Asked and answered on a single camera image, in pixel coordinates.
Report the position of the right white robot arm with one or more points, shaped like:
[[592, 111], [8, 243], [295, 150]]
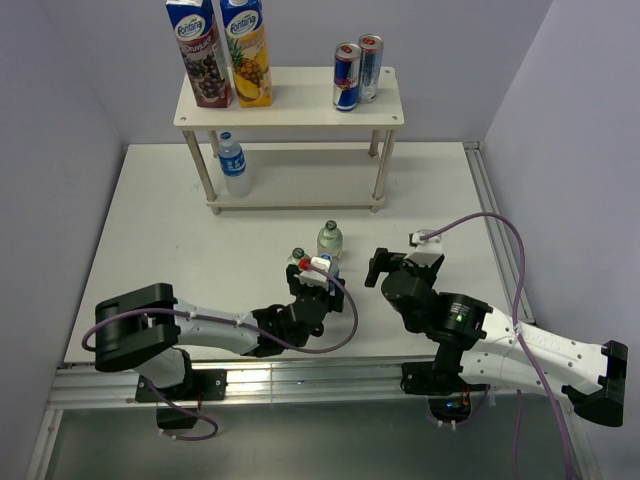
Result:
[[479, 345]]

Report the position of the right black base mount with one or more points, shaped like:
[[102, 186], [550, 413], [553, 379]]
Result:
[[452, 402]]

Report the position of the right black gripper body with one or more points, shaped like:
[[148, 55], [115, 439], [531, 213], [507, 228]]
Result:
[[428, 272]]

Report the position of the green-cap glass bottle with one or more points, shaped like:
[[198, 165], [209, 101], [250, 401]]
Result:
[[330, 240], [297, 255]]

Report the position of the blue red bull can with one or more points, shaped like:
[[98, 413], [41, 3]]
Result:
[[346, 76]]

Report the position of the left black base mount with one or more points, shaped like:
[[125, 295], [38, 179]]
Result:
[[199, 386]]

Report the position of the yellow pineapple juice carton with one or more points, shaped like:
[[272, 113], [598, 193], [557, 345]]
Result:
[[247, 44]]

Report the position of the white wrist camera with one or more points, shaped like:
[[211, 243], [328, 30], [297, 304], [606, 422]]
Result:
[[425, 248], [315, 271]]

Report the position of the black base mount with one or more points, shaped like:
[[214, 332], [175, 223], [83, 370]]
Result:
[[199, 386], [452, 402]]

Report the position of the purple grape juice carton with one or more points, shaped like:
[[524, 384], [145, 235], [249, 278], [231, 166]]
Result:
[[197, 35]]

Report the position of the aluminium rail frame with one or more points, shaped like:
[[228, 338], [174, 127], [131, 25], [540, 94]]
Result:
[[158, 228]]

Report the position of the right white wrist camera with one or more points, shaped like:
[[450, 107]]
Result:
[[425, 248]]

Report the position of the silver tall energy drink can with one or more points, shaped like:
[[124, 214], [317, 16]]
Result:
[[372, 47]]

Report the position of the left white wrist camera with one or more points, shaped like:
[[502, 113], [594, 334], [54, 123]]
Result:
[[315, 271]]

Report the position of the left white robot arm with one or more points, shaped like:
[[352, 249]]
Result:
[[148, 330]]

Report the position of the white two-tier shelf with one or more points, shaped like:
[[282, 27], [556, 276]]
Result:
[[347, 169]]

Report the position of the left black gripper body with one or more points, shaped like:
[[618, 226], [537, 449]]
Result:
[[332, 301]]

